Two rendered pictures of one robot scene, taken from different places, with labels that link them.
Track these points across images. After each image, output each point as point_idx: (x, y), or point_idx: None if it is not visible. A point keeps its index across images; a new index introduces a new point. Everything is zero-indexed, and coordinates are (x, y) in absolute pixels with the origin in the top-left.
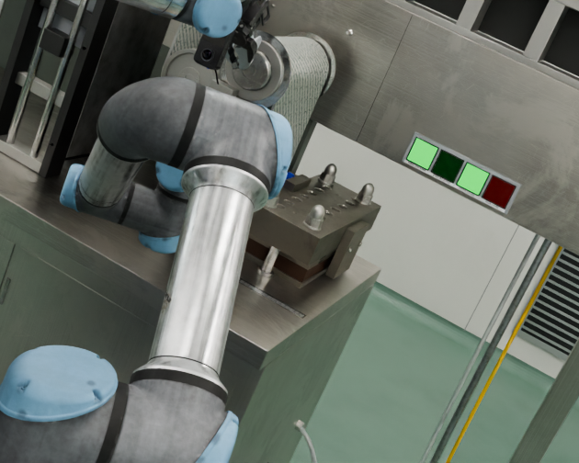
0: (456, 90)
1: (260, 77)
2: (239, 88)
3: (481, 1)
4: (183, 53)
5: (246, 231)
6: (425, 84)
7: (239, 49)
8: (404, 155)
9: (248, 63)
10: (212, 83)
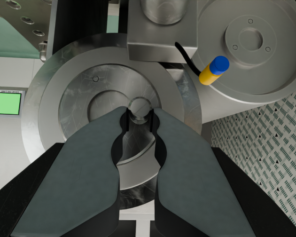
0: None
1: (75, 106)
2: (129, 63)
3: None
4: (285, 85)
5: None
6: (28, 158)
7: (81, 209)
8: (23, 96)
9: (70, 136)
10: (191, 39)
